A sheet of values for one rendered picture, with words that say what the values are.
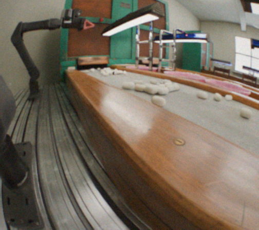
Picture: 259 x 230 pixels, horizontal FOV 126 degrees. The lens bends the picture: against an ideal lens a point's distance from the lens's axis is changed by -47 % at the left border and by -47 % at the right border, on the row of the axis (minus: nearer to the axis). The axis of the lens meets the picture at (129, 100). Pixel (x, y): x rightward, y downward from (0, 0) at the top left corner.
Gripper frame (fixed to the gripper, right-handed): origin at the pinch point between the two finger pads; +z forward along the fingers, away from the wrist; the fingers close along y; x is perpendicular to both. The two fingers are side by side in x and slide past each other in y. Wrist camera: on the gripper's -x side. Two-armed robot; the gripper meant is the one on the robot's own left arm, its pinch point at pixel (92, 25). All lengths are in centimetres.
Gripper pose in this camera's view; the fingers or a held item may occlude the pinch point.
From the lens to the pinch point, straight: 83.2
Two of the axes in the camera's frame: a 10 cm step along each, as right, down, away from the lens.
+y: -6.0, -2.7, 7.5
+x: -0.5, 9.5, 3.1
